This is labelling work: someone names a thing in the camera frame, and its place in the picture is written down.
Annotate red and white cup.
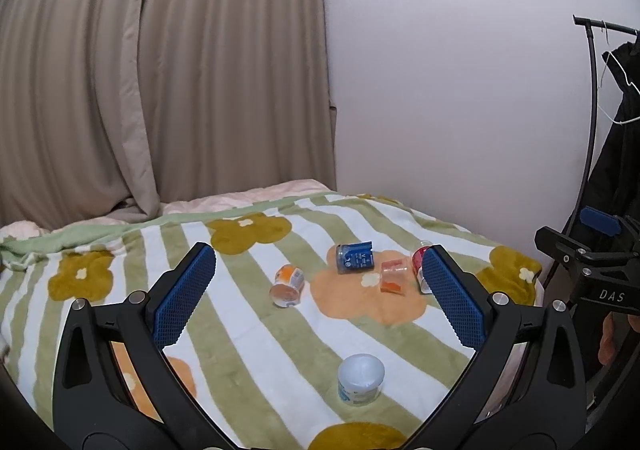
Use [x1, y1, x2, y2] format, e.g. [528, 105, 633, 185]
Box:
[410, 240, 437, 295]

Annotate person's right hand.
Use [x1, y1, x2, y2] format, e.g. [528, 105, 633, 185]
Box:
[598, 313, 630, 367]

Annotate orange and white cup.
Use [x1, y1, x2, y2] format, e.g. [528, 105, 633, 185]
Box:
[269, 264, 306, 309]

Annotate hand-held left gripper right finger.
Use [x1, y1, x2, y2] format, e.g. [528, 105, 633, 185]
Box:
[402, 245, 588, 450]

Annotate white and light blue cup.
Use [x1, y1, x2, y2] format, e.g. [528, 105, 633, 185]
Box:
[337, 353, 386, 407]

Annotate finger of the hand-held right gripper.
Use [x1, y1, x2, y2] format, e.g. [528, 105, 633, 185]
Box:
[579, 206, 640, 243]
[534, 226, 608, 277]

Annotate white wire hanger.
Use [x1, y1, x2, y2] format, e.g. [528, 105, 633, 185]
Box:
[599, 21, 640, 125]

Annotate clear orange cup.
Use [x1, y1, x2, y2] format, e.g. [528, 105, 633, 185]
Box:
[378, 259, 409, 296]

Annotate pale pink quilt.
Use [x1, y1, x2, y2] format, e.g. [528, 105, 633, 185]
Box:
[0, 178, 333, 243]

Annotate green striped floral blanket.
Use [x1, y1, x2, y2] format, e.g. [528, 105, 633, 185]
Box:
[0, 192, 544, 450]

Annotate dark jacket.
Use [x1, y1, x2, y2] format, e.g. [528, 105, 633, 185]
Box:
[580, 42, 640, 383]

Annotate beige curtain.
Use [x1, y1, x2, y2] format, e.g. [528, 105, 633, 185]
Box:
[0, 0, 337, 231]

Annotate black clothes rack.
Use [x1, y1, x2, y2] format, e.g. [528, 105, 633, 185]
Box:
[561, 15, 640, 237]

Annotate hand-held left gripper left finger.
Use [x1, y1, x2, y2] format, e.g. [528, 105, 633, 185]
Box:
[51, 242, 236, 450]

